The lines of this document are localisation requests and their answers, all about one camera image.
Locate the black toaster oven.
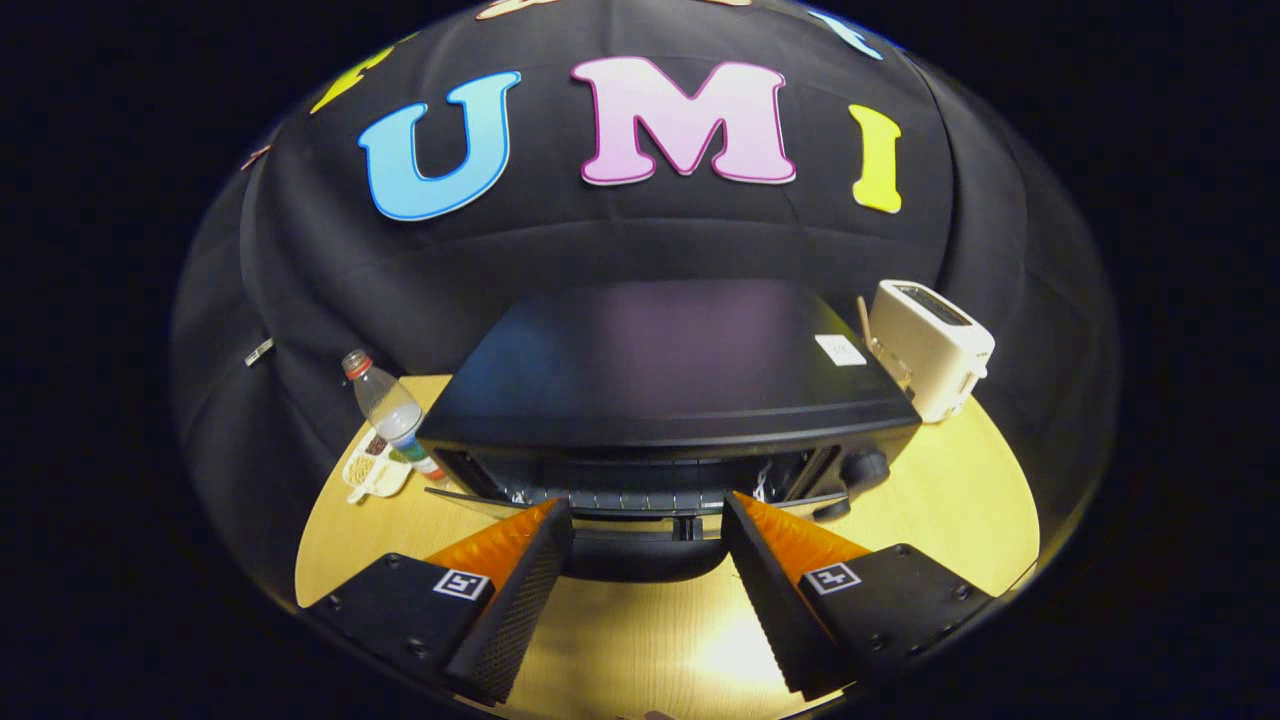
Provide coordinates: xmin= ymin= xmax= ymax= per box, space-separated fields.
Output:
xmin=415 ymin=280 xmax=923 ymax=583

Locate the white bread toaster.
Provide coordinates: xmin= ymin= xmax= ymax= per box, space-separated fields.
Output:
xmin=862 ymin=280 xmax=997 ymax=424

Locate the clear plastic water bottle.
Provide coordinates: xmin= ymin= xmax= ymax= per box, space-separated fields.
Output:
xmin=341 ymin=350 xmax=447 ymax=481

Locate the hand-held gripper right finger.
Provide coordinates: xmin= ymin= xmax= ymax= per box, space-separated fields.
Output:
xmin=722 ymin=490 xmax=996 ymax=701

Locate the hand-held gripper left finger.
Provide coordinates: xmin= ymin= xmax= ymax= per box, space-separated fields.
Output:
xmin=300 ymin=497 xmax=576 ymax=706

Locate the wire oven rack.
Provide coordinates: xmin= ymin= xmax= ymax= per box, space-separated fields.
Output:
xmin=500 ymin=484 xmax=761 ymax=513

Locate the small white snack dish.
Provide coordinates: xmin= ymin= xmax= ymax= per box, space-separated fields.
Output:
xmin=342 ymin=432 xmax=413 ymax=504

